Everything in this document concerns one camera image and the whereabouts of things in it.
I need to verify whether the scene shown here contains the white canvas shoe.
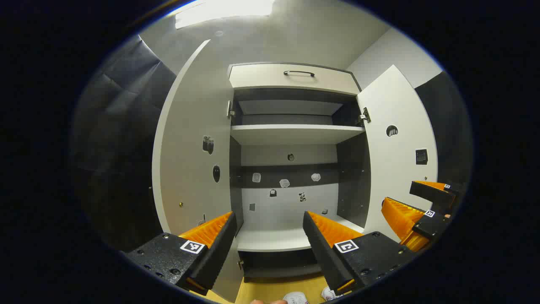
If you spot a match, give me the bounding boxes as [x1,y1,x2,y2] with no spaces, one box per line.
[321,286,344,301]
[283,291,309,304]

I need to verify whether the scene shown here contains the white cabinet shelf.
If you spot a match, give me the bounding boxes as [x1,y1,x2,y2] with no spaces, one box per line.
[230,125,366,146]
[236,213,364,252]

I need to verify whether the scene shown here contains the white shoe cabinet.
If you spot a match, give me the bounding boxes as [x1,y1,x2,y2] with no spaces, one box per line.
[228,62,372,283]

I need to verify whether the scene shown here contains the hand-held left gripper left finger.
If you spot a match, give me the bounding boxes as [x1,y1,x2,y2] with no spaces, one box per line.
[124,211,238,296]

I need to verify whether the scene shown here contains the white shoe cabinet door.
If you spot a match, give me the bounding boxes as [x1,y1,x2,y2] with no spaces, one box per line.
[356,64,438,243]
[152,39,245,304]

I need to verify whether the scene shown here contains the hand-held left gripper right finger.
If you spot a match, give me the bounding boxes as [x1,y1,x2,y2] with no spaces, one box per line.
[302,210,416,296]

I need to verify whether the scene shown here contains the black backdrop cloth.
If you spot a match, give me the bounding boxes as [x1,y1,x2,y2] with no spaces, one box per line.
[72,36,178,252]
[416,72,473,186]

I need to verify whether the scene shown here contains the white cabinet drawer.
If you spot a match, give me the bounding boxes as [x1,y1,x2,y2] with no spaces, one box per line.
[228,63,361,96]

